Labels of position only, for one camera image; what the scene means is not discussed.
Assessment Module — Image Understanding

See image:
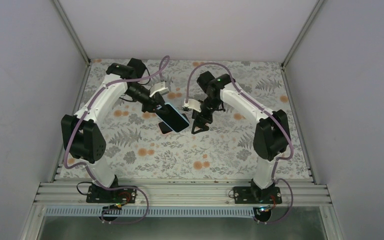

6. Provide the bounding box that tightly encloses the phone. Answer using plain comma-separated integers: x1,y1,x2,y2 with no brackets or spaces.
156,102,190,133
158,121,173,135

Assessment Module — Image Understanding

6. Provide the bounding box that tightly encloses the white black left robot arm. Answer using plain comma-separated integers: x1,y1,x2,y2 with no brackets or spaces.
61,55,170,203

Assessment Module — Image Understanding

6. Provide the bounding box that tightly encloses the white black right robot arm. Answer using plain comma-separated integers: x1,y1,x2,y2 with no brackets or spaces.
183,71,291,204

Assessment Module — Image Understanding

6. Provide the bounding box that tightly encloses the floral patterned table mat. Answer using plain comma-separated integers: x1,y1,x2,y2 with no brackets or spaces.
100,60,310,180

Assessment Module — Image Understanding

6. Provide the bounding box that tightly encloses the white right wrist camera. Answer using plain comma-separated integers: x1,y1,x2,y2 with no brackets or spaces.
182,98,202,113

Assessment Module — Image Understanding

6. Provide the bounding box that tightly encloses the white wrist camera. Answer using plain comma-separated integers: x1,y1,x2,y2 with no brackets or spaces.
149,81,170,97
182,98,202,113

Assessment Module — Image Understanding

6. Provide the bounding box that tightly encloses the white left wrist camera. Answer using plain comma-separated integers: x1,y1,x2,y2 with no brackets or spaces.
149,81,170,97

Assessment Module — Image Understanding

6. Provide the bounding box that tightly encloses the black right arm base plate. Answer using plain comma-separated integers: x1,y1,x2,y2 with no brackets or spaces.
232,186,283,205

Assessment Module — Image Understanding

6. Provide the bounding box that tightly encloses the slotted cable duct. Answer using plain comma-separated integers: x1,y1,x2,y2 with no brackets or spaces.
44,205,254,218

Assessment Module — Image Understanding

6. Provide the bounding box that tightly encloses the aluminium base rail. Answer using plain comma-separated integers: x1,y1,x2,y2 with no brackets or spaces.
33,179,332,207

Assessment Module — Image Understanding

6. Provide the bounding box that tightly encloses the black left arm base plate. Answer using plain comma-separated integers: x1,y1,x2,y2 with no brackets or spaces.
85,184,137,204

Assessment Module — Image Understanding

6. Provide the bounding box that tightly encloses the aluminium frame post right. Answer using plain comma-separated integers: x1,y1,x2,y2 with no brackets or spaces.
281,0,326,71

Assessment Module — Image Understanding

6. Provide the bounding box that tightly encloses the aluminium frame post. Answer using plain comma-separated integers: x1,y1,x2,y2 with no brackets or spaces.
281,0,326,71
52,0,91,65

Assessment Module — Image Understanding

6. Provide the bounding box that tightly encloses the aluminium frame post left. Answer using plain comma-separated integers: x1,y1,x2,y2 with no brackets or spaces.
52,0,91,65

